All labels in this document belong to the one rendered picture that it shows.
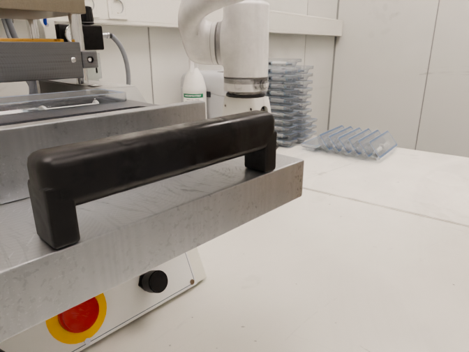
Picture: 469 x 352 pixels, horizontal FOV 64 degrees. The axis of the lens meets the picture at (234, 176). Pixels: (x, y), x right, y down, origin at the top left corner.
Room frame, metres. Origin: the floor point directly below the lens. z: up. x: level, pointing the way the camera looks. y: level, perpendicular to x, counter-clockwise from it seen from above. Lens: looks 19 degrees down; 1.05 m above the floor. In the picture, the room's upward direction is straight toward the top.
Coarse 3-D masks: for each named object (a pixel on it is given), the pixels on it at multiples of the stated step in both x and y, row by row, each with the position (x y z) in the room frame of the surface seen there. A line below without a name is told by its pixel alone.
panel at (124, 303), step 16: (144, 272) 0.39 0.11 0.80; (176, 272) 0.41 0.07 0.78; (192, 272) 0.42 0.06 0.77; (112, 288) 0.36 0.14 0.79; (128, 288) 0.37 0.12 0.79; (176, 288) 0.40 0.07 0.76; (112, 304) 0.35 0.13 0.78; (128, 304) 0.36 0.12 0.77; (144, 304) 0.37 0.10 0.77; (160, 304) 0.38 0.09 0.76; (48, 320) 0.30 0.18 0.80; (96, 320) 0.33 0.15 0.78; (112, 320) 0.34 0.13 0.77; (128, 320) 0.35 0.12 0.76; (16, 336) 0.28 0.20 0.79; (32, 336) 0.29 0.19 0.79; (48, 336) 0.30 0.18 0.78; (64, 336) 0.30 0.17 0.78; (80, 336) 0.31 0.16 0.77; (96, 336) 0.32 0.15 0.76
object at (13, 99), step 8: (8, 96) 0.37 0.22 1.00; (16, 96) 0.37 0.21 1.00; (24, 96) 0.37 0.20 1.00; (32, 96) 0.37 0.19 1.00; (40, 96) 0.37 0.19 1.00; (48, 96) 0.37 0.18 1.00; (56, 96) 0.37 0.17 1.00; (64, 96) 0.37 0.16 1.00; (72, 96) 0.37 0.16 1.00; (80, 96) 0.37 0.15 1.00; (0, 104) 0.32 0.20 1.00
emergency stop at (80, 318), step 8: (80, 304) 0.32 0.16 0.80; (88, 304) 0.33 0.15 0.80; (96, 304) 0.33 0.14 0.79; (64, 312) 0.31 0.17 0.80; (72, 312) 0.31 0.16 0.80; (80, 312) 0.32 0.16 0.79; (88, 312) 0.32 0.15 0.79; (96, 312) 0.33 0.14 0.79; (64, 320) 0.31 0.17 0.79; (72, 320) 0.31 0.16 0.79; (80, 320) 0.31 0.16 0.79; (88, 320) 0.32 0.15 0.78; (64, 328) 0.30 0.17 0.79; (72, 328) 0.31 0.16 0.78; (80, 328) 0.31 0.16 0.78; (88, 328) 0.31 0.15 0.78
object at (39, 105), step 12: (84, 96) 0.37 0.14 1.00; (96, 96) 0.38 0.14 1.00; (108, 96) 0.39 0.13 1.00; (120, 96) 0.40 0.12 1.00; (0, 108) 0.31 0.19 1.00; (12, 108) 0.32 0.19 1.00; (24, 108) 0.33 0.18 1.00; (36, 108) 0.34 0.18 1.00; (48, 108) 0.34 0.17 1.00; (60, 108) 0.35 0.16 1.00
